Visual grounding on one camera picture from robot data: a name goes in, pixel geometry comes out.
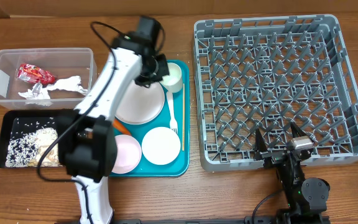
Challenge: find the pink bowl with food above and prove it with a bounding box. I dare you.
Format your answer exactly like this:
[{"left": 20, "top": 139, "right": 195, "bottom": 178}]
[{"left": 112, "top": 134, "right": 142, "bottom": 174}]

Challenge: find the red snack wrapper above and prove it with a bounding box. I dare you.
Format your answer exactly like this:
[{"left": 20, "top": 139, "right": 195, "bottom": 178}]
[{"left": 16, "top": 63, "right": 56, "bottom": 85}]

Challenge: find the grey dishwasher rack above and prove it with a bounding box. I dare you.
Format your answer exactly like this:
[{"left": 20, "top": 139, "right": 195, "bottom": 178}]
[{"left": 193, "top": 14, "right": 358, "bottom": 172}]

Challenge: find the small white plate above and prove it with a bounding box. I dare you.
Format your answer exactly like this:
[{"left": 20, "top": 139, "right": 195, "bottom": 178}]
[{"left": 141, "top": 127, "right": 181, "bottom": 166}]

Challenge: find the clear plastic bin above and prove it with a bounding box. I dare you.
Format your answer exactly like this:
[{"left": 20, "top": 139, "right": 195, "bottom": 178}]
[{"left": 0, "top": 48, "right": 98, "bottom": 110}]

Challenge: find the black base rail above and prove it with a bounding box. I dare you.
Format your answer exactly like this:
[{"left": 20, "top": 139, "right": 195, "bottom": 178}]
[{"left": 113, "top": 216, "right": 273, "bottom": 224}]

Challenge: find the white tissue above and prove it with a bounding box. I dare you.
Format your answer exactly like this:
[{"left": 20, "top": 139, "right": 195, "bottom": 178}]
[
  {"left": 18, "top": 83, "right": 52, "bottom": 106},
  {"left": 46, "top": 76, "right": 88, "bottom": 95}
]

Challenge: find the rice and peanuts pile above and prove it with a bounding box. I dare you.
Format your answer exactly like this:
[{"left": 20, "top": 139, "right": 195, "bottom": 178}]
[{"left": 5, "top": 117, "right": 58, "bottom": 168}]

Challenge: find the teal serving tray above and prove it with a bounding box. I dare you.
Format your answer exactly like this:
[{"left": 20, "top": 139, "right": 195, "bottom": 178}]
[{"left": 111, "top": 60, "right": 190, "bottom": 177}]

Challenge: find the large white plate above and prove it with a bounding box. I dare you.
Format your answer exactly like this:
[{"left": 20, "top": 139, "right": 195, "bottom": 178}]
[{"left": 116, "top": 81, "right": 165, "bottom": 124}]

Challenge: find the white cup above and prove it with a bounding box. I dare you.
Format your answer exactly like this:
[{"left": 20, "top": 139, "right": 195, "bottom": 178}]
[{"left": 160, "top": 62, "right": 183, "bottom": 93}]

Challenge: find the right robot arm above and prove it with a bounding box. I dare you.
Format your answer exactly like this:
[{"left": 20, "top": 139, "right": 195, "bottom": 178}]
[{"left": 250, "top": 122, "right": 331, "bottom": 224}]

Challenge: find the orange carrot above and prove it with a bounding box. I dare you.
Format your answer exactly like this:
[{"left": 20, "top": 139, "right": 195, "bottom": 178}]
[{"left": 112, "top": 119, "right": 131, "bottom": 136}]

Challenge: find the white plastic fork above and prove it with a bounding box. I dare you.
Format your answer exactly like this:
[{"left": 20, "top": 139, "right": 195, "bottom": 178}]
[{"left": 166, "top": 91, "right": 178, "bottom": 134}]

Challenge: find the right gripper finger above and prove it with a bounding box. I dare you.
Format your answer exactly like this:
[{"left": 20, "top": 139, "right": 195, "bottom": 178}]
[
  {"left": 290, "top": 121, "right": 307, "bottom": 138},
  {"left": 254, "top": 128, "right": 268, "bottom": 161}
]

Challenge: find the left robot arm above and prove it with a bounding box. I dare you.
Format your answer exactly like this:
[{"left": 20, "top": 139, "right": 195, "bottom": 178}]
[{"left": 52, "top": 16, "right": 169, "bottom": 223}]

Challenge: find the black tray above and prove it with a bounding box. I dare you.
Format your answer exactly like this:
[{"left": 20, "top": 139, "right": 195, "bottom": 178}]
[{"left": 0, "top": 109, "right": 71, "bottom": 168}]

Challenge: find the wooden chopstick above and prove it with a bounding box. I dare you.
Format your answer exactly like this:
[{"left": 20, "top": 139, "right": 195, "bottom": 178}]
[{"left": 181, "top": 83, "right": 185, "bottom": 152}]

